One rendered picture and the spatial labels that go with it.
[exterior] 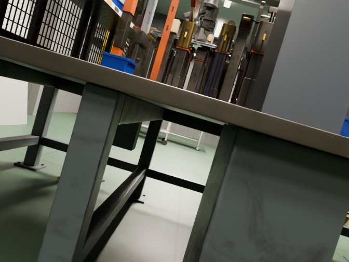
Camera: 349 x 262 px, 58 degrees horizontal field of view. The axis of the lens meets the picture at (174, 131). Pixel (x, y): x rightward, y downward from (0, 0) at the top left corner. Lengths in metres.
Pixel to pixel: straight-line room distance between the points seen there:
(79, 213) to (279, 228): 0.46
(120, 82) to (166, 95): 0.10
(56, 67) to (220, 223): 0.50
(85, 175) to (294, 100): 0.53
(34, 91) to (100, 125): 4.52
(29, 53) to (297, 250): 0.74
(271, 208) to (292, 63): 0.35
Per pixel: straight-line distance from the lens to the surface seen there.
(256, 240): 0.80
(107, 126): 0.71
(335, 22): 0.89
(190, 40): 1.44
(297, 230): 0.82
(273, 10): 1.46
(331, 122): 0.86
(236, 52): 1.36
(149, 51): 1.78
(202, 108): 0.64
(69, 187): 0.75
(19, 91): 4.12
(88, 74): 0.68
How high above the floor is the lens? 0.65
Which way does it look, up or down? 3 degrees down
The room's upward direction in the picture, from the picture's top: 16 degrees clockwise
